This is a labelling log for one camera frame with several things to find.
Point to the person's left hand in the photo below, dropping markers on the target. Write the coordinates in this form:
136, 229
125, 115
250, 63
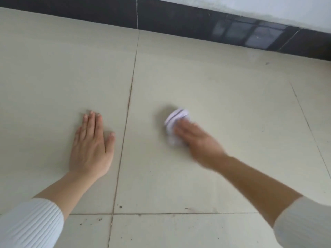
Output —
90, 152

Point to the grey wiping rag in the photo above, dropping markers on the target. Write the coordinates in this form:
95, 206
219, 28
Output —
174, 118

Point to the person's right forearm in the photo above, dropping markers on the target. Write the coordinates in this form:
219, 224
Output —
271, 193

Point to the black baseboard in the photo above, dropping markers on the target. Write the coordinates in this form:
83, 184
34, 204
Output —
168, 18

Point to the person's right hand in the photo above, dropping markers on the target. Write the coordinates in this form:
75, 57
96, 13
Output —
204, 147

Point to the person's left forearm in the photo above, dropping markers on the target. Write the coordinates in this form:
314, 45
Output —
46, 204

